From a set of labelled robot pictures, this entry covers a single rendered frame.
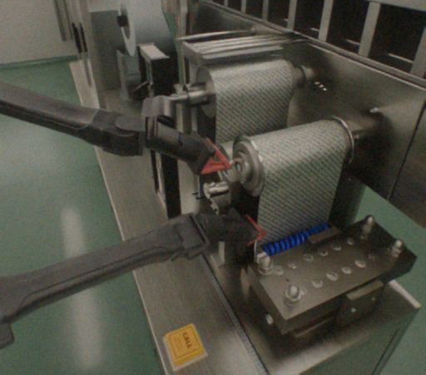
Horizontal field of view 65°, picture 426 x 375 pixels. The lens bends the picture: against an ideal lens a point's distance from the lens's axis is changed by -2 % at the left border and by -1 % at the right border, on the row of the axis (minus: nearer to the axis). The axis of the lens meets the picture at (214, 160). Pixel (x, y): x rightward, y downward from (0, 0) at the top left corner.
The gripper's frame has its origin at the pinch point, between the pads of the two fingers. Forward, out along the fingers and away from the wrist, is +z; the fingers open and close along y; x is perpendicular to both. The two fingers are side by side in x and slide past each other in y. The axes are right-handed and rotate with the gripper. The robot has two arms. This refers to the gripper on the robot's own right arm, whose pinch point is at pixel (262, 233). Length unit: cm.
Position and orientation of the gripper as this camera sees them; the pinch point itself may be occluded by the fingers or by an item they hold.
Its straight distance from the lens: 87.4
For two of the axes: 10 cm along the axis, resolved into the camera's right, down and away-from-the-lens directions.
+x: 4.5, -8.3, -3.2
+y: 4.2, 5.1, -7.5
